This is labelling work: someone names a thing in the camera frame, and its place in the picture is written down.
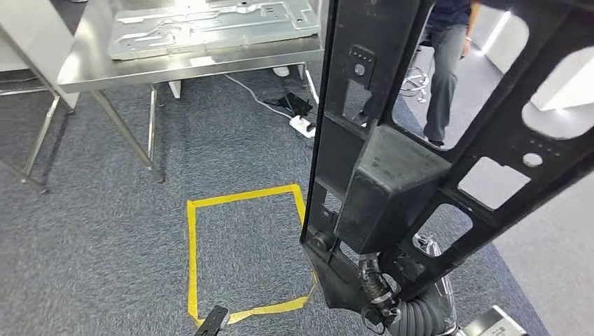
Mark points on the yellow floor tape square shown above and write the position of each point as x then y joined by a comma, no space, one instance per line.
191,255

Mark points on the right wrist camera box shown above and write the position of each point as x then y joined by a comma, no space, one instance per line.
492,324

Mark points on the white power strip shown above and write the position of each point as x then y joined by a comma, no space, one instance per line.
301,126

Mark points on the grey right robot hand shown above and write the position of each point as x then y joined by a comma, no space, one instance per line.
378,297

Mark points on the person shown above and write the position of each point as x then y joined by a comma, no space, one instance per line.
443,83

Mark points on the person's hand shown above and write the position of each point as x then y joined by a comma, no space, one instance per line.
466,48

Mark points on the stainless steel workbench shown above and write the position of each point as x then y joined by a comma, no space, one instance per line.
185,67

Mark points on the black plastic frame part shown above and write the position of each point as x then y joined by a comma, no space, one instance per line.
394,185

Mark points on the stamped metal plate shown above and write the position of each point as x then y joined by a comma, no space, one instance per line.
209,28

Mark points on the small steel table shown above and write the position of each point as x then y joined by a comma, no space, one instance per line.
32,42

